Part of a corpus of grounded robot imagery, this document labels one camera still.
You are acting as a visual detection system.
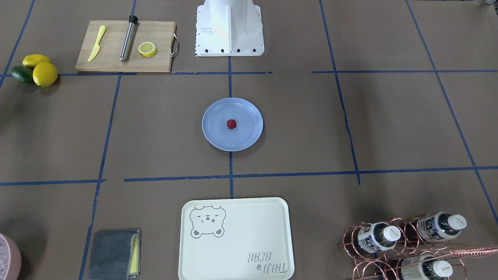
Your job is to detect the blue round plate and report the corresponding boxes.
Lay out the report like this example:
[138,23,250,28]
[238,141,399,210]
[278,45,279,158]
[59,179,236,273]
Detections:
[202,97,263,151]

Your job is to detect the red strawberry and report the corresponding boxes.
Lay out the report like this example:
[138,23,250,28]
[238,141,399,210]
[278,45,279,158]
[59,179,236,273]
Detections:
[226,119,238,130]

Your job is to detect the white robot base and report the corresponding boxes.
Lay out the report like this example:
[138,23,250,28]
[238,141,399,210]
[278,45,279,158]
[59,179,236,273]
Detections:
[195,0,265,57]

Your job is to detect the cream bear tray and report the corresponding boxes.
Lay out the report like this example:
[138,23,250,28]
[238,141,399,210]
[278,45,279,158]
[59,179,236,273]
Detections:
[178,197,295,280]

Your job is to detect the lemon half slice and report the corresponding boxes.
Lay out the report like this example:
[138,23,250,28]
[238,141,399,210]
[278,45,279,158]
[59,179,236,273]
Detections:
[138,42,157,57]

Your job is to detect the wooden cutting board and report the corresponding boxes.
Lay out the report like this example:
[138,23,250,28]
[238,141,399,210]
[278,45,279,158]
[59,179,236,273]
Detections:
[76,21,179,73]

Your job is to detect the dark tea bottle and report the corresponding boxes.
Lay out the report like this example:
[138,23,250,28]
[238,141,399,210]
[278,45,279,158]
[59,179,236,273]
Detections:
[404,212,467,243]
[397,254,453,280]
[344,222,402,257]

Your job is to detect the grey folded cloth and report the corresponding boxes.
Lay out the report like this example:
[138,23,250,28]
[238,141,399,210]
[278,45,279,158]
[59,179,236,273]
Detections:
[87,229,142,280]

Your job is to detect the yellow plastic knife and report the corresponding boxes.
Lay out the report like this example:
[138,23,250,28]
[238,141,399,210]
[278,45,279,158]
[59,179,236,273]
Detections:
[87,25,107,62]

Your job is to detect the yellow lemon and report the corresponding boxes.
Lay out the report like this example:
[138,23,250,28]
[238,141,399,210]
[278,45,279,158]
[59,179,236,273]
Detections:
[23,54,51,69]
[33,62,58,87]

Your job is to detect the green lime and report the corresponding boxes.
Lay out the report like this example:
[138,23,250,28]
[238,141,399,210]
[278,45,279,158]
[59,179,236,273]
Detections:
[11,65,34,84]

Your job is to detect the copper wire bottle rack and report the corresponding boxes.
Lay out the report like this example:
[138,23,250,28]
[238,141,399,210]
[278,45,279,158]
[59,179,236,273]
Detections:
[337,214,497,280]

